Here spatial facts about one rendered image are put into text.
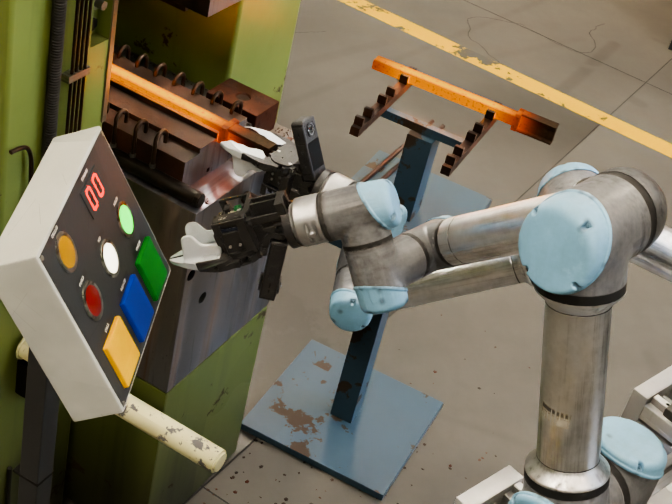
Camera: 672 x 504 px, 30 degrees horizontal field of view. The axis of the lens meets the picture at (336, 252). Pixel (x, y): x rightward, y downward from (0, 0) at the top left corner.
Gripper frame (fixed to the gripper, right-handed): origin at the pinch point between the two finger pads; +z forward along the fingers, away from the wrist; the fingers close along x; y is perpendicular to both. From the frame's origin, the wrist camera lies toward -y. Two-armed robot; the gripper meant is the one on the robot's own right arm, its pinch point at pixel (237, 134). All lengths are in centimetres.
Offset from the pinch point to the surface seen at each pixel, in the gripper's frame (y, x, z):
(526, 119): 7, 63, -35
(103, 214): -13, -52, -9
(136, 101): 0.9, -3.7, 20.5
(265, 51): 2.9, 36.2, 16.7
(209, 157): 4.5, -4.2, 2.7
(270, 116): 4.4, 16.9, 2.7
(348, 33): 100, 239, 89
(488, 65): 100, 263, 37
